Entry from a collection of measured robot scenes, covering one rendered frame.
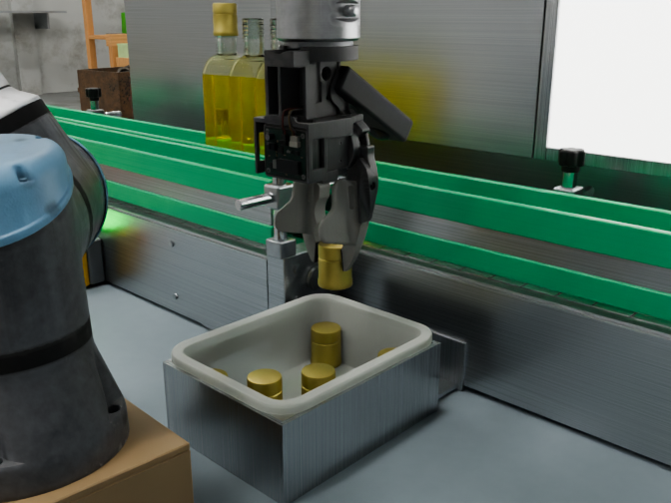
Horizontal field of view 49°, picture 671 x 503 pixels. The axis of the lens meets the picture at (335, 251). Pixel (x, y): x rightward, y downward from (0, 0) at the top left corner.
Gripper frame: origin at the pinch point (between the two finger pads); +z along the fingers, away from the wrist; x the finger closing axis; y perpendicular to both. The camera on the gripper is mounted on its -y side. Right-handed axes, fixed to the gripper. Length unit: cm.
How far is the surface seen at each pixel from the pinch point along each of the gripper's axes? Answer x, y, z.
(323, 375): 3.2, 5.3, 10.7
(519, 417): 16.1, -10.5, 17.2
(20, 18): -1041, -469, -20
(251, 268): -15.9, -2.6, 6.2
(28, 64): -1041, -473, 44
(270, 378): -0.2, 9.2, 10.7
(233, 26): -36.2, -18.6, -21.1
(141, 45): -83, -34, -17
